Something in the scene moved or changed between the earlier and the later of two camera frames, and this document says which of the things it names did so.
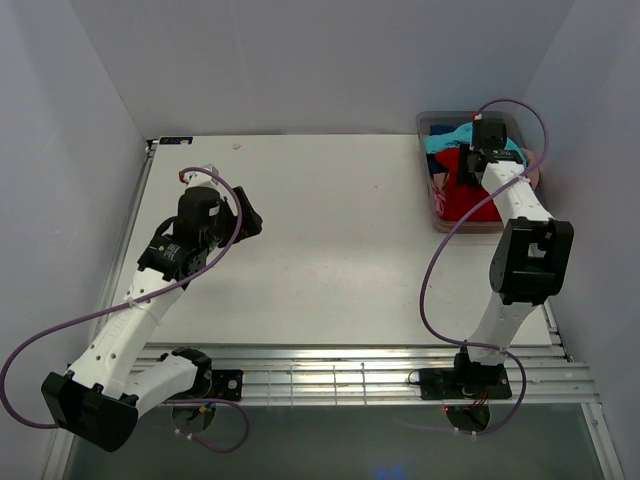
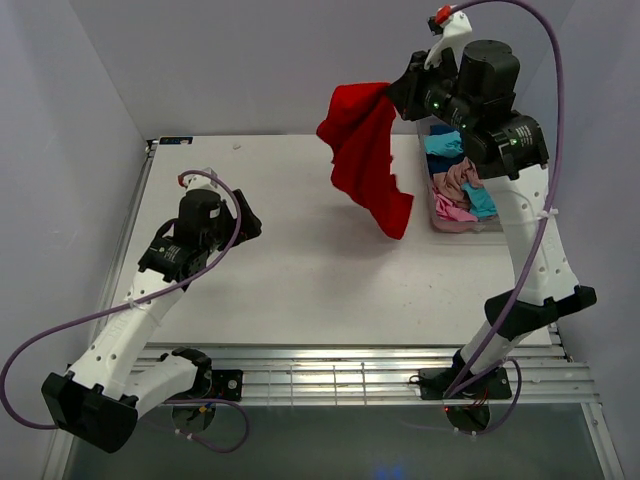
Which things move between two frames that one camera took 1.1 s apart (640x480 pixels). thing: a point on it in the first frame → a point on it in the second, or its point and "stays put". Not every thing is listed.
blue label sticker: (175, 140) stays put
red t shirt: (459, 200) → (358, 129)
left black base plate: (225, 384) stays put
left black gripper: (250, 221) stays put
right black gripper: (463, 177) → (406, 86)
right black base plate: (465, 382) stays put
